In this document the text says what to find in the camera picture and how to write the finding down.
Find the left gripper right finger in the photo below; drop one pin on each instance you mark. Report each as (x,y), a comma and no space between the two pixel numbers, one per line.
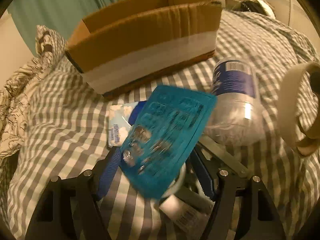
(258,217)

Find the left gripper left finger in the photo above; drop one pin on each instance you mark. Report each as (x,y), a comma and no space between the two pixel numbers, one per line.
(68,204)

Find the white labelled tube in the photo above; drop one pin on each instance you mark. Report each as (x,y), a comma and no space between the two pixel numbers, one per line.
(187,207)

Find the clear jar with blue label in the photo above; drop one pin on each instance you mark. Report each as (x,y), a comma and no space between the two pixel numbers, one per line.
(237,118)

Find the beige tape roll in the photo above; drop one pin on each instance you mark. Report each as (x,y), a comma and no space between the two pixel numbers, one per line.
(303,142)

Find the blue white tissue pack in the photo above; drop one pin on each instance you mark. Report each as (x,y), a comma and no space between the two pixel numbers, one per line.
(121,118)

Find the teal blister card pack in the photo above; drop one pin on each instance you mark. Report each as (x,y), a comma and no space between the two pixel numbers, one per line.
(164,133)

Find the grey checkered bed cover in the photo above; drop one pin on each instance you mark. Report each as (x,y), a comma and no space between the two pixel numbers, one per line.
(67,120)

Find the floral patterned duvet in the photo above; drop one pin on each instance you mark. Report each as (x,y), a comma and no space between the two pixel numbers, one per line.
(15,103)

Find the floral checkered pillow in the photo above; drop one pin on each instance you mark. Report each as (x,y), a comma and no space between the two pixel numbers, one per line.
(49,43)

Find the brown cardboard box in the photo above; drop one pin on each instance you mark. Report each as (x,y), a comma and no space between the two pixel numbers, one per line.
(132,42)

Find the green curtain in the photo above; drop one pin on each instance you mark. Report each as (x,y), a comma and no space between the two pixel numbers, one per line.
(61,15)

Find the black jacket pile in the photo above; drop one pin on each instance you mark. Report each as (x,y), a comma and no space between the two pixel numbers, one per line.
(258,6)

